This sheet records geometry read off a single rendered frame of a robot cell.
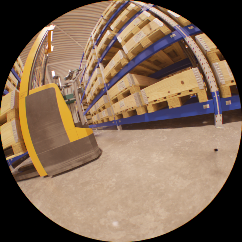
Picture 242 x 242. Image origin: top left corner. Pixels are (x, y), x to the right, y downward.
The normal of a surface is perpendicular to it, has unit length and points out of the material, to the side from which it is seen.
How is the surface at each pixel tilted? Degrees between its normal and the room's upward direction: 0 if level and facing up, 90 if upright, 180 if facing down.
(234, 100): 90
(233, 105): 90
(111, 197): 0
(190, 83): 90
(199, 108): 90
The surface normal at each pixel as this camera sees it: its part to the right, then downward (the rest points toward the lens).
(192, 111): -0.78, 0.29
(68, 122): 0.56, -0.10
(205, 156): -0.29, -0.95
